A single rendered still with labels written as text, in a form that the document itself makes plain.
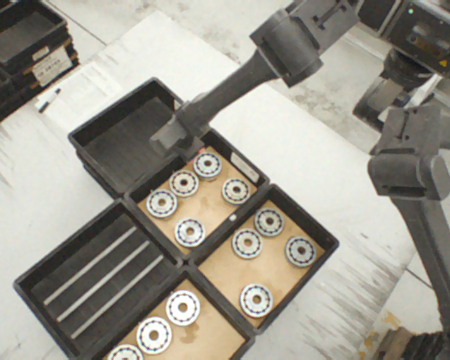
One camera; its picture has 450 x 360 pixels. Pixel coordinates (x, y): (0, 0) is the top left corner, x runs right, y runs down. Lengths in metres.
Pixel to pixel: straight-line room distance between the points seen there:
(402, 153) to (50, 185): 1.28
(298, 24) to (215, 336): 0.93
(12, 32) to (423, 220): 2.20
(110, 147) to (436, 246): 1.11
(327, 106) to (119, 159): 1.71
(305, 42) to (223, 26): 2.48
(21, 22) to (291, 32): 2.02
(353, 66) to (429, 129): 2.46
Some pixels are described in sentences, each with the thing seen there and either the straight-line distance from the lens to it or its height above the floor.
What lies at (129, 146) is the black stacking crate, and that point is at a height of 0.83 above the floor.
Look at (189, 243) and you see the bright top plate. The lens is 1.26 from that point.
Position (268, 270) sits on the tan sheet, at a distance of 1.30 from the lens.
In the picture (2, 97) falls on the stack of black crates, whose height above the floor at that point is 0.41.
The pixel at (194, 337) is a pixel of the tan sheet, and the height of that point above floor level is 0.83.
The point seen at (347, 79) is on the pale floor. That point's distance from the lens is 2.98.
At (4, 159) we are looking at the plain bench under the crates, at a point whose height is 0.70.
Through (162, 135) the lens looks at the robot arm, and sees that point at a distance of 0.94.
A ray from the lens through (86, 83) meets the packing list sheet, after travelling 1.82.
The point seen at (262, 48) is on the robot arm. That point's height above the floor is 1.62.
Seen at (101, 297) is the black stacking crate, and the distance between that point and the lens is 1.28.
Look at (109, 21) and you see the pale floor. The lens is 3.12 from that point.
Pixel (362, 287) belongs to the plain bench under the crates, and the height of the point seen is 0.70.
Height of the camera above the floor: 2.07
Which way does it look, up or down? 64 degrees down
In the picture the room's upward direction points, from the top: 11 degrees clockwise
